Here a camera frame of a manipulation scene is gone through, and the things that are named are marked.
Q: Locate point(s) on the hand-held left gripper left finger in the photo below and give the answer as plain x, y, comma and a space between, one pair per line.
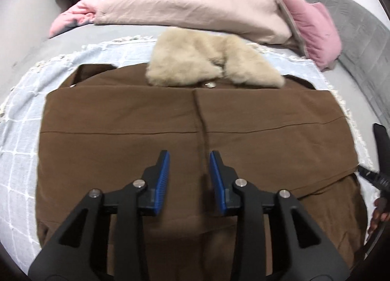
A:
160, 183

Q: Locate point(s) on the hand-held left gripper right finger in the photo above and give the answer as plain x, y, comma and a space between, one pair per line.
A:
218, 183

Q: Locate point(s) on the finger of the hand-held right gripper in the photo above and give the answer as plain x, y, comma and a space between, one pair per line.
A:
384, 150
376, 179

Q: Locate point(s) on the brown coat with fur collar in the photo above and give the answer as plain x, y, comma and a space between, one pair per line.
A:
122, 134

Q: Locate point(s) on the person's right hand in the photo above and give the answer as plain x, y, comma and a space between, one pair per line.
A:
381, 214

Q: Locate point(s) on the grey quilted pillow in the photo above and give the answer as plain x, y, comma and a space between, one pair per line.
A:
359, 40

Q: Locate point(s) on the pink velvet pillow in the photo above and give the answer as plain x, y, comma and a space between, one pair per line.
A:
317, 31

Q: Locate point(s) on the pale blue checked tasselled blanket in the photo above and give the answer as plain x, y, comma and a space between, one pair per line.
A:
18, 159

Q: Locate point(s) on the beige duvet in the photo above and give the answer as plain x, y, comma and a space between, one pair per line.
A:
198, 3

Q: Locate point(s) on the pink fleece blanket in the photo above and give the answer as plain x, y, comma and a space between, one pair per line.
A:
79, 9

